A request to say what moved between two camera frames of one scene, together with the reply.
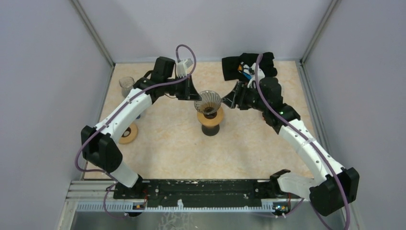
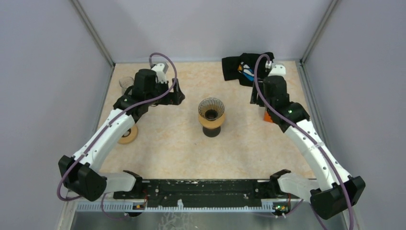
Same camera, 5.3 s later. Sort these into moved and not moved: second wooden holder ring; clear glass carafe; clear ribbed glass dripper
Moved: clear ribbed glass dripper
Not moved: clear glass carafe; second wooden holder ring
